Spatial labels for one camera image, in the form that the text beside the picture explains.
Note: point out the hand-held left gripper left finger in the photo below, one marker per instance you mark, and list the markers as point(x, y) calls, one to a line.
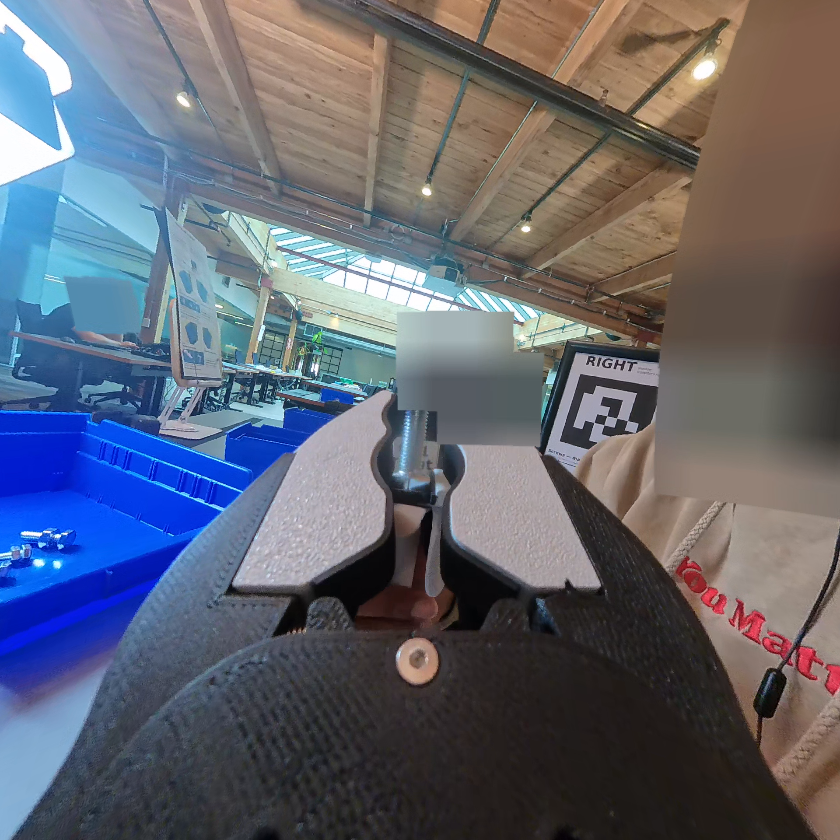
point(322, 515)

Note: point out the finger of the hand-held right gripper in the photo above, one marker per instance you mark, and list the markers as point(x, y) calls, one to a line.
point(437, 538)

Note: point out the person's beige hoodie torso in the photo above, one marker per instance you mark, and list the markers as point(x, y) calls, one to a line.
point(656, 512)

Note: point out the silver threaded bolt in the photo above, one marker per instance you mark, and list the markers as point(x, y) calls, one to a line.
point(414, 453)

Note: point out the cardboard sign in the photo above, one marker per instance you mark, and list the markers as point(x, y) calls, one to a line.
point(194, 315)

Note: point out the black white banner stand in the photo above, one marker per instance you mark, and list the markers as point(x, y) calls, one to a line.
point(604, 407)

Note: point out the wooden desk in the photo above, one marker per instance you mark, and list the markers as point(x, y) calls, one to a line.
point(79, 348)

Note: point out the cluster of bolts with nuts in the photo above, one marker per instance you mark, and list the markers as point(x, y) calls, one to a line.
point(40, 541)

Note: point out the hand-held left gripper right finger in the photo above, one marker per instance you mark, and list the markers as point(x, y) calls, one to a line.
point(519, 519)

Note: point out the person's right hand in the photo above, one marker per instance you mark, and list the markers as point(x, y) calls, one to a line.
point(394, 610)

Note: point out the ceiling projector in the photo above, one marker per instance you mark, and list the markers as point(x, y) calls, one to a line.
point(444, 273)

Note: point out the studio softbox light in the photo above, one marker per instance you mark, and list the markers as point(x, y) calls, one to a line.
point(26, 105)

